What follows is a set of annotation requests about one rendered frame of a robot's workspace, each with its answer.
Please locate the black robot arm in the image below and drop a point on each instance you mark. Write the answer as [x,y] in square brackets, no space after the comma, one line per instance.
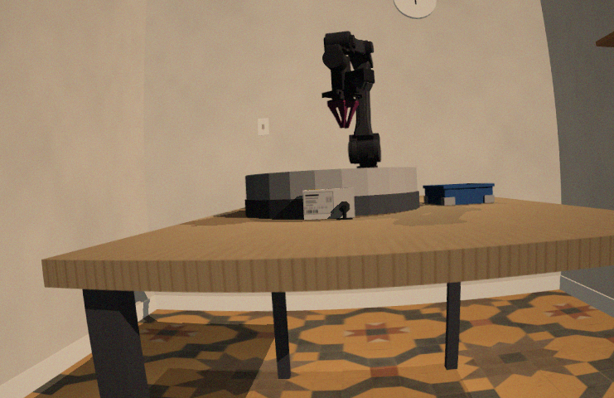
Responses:
[360,147]

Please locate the blue crate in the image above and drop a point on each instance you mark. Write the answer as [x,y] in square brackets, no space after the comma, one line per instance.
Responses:
[459,194]

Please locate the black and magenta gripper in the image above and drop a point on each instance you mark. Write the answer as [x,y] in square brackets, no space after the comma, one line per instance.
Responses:
[341,99]

